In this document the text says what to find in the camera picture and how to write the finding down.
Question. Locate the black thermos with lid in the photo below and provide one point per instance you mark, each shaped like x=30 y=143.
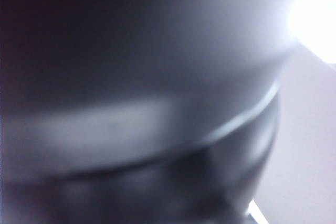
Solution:
x=131 y=51

